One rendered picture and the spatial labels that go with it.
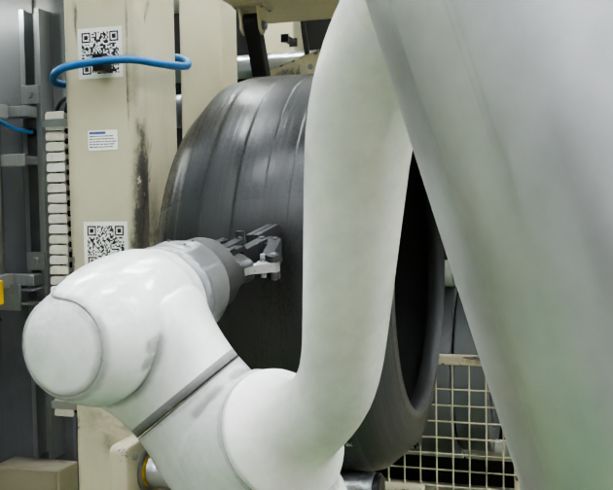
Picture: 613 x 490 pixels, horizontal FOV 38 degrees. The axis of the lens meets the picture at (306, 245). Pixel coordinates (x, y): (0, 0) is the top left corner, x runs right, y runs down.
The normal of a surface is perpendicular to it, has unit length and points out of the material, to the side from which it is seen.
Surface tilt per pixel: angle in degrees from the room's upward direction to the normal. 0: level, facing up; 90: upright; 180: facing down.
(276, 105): 37
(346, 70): 111
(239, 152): 54
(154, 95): 90
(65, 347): 95
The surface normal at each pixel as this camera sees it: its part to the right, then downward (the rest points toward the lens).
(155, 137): 0.95, 0.00
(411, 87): -0.96, 0.21
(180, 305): 0.76, -0.51
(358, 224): 0.01, 0.55
